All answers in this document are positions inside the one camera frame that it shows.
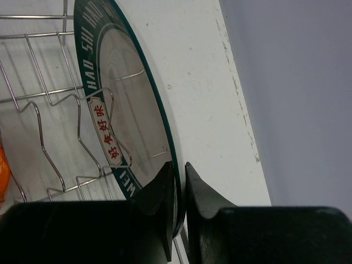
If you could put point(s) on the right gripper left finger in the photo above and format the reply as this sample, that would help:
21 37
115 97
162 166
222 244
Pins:
157 199

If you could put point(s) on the green rimmed printed plate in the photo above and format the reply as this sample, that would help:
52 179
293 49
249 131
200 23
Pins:
125 101

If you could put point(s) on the wire dish rack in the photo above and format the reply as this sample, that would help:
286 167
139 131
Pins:
62 205

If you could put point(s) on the orange bowl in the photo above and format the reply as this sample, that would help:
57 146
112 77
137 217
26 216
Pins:
5 174

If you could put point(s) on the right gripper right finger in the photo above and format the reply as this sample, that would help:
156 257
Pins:
206 220

